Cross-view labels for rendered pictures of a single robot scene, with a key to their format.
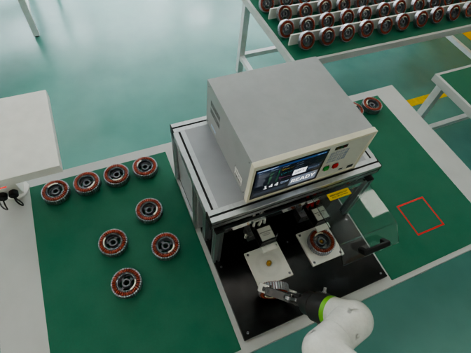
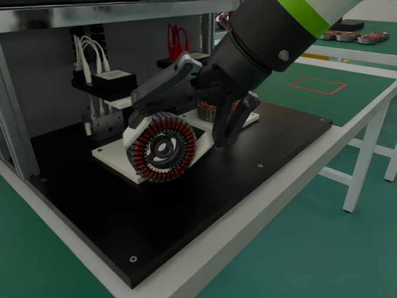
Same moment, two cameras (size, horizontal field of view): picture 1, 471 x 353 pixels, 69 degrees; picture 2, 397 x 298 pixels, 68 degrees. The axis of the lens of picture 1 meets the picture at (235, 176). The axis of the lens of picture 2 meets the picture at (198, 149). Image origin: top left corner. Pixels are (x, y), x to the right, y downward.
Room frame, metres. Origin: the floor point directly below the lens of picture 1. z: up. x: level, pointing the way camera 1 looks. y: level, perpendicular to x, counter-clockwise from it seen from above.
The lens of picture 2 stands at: (-0.04, -0.13, 1.07)
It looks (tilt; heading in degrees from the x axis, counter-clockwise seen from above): 29 degrees down; 343
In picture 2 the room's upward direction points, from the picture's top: straight up
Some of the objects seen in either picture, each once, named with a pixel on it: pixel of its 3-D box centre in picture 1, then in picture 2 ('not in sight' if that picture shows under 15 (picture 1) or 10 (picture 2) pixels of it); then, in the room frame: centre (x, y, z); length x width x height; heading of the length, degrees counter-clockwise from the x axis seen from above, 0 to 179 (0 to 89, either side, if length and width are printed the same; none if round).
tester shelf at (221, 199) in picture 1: (274, 148); not in sight; (0.83, -0.13, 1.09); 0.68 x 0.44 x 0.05; 120
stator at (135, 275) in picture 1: (126, 283); not in sight; (0.34, 0.34, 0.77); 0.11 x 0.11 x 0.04
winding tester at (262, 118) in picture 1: (283, 125); not in sight; (0.84, -0.14, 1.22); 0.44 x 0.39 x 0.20; 120
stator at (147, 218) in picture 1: (149, 210); not in sight; (0.65, 0.34, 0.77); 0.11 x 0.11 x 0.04
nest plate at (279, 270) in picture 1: (268, 264); (144, 151); (0.50, -0.19, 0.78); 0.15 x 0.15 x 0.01; 30
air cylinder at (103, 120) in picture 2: (254, 230); (103, 122); (0.62, -0.11, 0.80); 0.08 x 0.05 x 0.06; 120
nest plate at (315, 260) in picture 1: (319, 244); (218, 117); (0.62, -0.39, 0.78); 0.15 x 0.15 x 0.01; 30
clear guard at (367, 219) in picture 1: (349, 211); not in sight; (0.65, -0.43, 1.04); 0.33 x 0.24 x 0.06; 30
